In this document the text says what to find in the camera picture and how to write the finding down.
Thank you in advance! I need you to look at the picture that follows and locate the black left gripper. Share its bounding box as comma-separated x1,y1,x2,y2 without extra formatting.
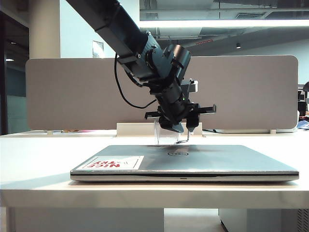
144,83,217,134

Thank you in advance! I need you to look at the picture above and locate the faceted clear glass water cup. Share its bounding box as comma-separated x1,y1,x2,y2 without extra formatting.
154,121,181,146

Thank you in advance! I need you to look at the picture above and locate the silver Dell laptop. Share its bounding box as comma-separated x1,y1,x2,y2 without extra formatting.
70,145,300,182

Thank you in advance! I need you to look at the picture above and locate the grey fabric desk divider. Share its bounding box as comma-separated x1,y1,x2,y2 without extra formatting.
25,55,300,131

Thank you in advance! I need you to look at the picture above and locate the white red Nice Try sticker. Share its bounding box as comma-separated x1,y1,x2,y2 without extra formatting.
82,155,145,170

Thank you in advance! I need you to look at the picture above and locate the pink paper on far desk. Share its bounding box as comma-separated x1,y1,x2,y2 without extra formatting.
52,129,97,133

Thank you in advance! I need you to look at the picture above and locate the long white ceiling light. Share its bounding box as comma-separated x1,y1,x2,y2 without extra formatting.
139,20,309,28

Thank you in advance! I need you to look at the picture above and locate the dark desk lamp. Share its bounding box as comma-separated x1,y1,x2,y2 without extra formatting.
302,81,309,114

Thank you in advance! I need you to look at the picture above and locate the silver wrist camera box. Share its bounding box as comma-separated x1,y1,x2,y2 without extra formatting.
180,78,199,94

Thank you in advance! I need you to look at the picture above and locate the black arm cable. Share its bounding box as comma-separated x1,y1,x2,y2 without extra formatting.
113,53,158,109

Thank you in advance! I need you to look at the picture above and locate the paper poster on wall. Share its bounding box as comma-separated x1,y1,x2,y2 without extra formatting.
92,40,105,59

